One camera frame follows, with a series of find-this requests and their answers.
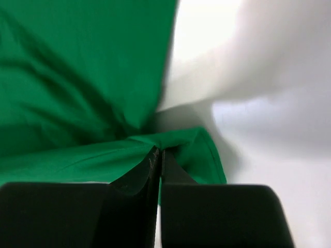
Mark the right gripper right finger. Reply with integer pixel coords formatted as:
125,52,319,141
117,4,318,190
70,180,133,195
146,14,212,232
160,151,294,247

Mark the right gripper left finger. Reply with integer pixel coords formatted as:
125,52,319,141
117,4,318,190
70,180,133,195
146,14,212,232
1,148,159,247

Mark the green t shirt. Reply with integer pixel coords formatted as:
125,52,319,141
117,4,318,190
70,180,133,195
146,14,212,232
0,0,228,207

